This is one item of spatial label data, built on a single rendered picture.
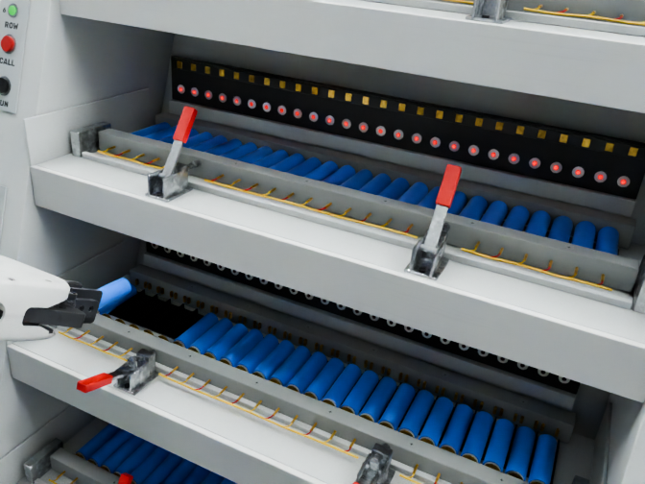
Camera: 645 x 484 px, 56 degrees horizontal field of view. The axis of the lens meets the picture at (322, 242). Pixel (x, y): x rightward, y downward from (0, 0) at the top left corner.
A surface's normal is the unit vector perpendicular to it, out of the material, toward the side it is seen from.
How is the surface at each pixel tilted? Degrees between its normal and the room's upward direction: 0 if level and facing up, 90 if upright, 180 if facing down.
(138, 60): 90
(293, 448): 18
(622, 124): 90
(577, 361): 108
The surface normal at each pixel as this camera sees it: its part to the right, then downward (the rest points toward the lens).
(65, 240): 0.90, 0.26
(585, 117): -0.39, 0.08
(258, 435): 0.08, -0.89
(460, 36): -0.44, 0.37
